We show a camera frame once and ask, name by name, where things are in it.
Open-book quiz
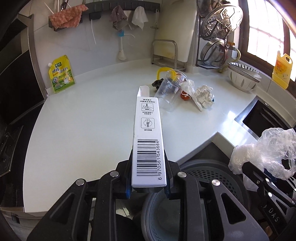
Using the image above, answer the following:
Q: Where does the blue white bottle brush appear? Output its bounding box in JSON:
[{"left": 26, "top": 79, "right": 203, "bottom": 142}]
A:
[{"left": 117, "top": 30, "right": 135, "bottom": 61}]

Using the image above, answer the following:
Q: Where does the orange peel piece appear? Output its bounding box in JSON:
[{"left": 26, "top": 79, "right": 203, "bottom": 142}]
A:
[{"left": 180, "top": 91, "right": 191, "bottom": 101}]

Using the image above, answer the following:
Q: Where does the yellow oil bottle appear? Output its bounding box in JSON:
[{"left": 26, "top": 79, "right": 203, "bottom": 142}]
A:
[{"left": 272, "top": 51, "right": 293, "bottom": 89}]

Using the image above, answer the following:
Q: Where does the steel cutting board rack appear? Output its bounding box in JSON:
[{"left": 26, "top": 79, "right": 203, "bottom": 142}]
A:
[{"left": 151, "top": 39, "right": 187, "bottom": 71}]

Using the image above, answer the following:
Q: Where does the yellow green seasoning pouch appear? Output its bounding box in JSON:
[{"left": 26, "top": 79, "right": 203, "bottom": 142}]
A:
[{"left": 48, "top": 55, "right": 75, "bottom": 93}]

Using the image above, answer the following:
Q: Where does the black kitchen sink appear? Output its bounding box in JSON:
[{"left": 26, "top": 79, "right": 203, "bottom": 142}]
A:
[{"left": 234, "top": 96, "right": 295, "bottom": 140}]

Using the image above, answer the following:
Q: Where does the perforated steel steamer plate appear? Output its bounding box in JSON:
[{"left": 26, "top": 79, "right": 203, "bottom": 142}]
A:
[{"left": 200, "top": 4, "right": 243, "bottom": 40}]

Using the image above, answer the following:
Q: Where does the dark grey rag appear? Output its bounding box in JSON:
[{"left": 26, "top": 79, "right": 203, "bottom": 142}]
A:
[{"left": 152, "top": 78, "right": 164, "bottom": 90}]

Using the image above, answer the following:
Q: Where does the clear plastic bag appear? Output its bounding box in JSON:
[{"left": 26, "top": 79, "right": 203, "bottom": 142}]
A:
[{"left": 228, "top": 128, "right": 295, "bottom": 180}]

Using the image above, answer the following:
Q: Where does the white hanging cloth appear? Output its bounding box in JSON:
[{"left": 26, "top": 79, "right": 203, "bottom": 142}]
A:
[{"left": 132, "top": 6, "right": 149, "bottom": 30}]

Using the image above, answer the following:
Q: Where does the white barcode carton box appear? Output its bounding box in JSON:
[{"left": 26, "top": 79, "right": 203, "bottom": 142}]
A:
[{"left": 132, "top": 85, "right": 167, "bottom": 188}]

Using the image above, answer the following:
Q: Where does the black pot lid rack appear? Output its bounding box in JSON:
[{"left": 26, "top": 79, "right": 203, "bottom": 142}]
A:
[{"left": 196, "top": 1, "right": 230, "bottom": 69}]

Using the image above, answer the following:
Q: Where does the black wall rail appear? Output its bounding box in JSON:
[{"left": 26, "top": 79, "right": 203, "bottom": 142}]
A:
[{"left": 48, "top": 1, "right": 161, "bottom": 31}]

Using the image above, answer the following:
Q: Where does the white peeler on rail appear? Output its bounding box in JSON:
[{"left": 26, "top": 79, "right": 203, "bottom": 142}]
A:
[{"left": 151, "top": 9, "right": 159, "bottom": 30}]

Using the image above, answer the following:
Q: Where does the steel pot lid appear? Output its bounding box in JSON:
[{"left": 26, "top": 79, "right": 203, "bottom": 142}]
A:
[{"left": 200, "top": 38, "right": 228, "bottom": 65}]

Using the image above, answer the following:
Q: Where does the white cutting board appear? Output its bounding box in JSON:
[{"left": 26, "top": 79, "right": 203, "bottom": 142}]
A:
[{"left": 155, "top": 0, "right": 197, "bottom": 62}]

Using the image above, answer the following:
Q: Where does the clear plastic cup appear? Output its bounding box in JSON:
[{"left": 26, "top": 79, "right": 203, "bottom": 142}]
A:
[{"left": 154, "top": 67, "right": 188, "bottom": 111}]

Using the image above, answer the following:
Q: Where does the purple grey hanging cloth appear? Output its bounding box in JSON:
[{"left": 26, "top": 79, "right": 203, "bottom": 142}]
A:
[{"left": 110, "top": 6, "right": 128, "bottom": 32}]

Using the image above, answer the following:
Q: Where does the yellow plastic handle ring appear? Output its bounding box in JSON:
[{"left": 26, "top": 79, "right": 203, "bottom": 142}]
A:
[{"left": 157, "top": 67, "right": 173, "bottom": 82}]

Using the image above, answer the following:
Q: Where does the pink dish cloth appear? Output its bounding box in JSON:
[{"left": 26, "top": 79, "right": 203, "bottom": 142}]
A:
[{"left": 49, "top": 4, "right": 88, "bottom": 30}]

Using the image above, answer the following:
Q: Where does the gas valve with hose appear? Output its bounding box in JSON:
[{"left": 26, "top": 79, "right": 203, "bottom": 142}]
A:
[{"left": 218, "top": 42, "right": 241, "bottom": 73}]

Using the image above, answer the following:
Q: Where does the white paper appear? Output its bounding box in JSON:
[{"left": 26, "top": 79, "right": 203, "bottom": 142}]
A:
[{"left": 195, "top": 85, "right": 214, "bottom": 108}]

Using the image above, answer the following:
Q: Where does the grey perforated trash bin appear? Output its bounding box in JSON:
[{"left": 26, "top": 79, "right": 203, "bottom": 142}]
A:
[{"left": 141, "top": 160, "right": 250, "bottom": 240}]

